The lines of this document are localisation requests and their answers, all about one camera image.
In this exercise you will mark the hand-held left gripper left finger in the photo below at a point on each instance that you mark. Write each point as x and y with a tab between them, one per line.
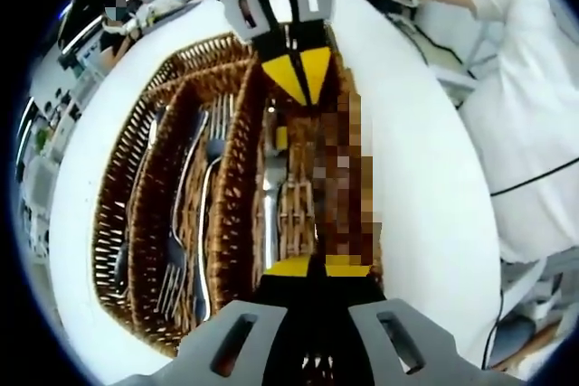
271	289

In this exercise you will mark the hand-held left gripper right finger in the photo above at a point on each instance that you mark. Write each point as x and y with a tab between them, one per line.
434	350

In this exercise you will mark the silver metal knife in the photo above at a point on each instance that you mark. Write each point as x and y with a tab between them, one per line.
270	205

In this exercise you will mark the brown wicker storage slots basket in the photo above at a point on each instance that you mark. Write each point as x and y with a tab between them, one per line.
235	205

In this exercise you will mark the silver metal fork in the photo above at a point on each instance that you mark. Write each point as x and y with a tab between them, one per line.
174	252
216	151

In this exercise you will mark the silver metal spoon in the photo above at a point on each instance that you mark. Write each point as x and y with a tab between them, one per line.
154	126

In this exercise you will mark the person in white shirt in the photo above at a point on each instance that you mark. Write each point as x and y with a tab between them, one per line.
529	110

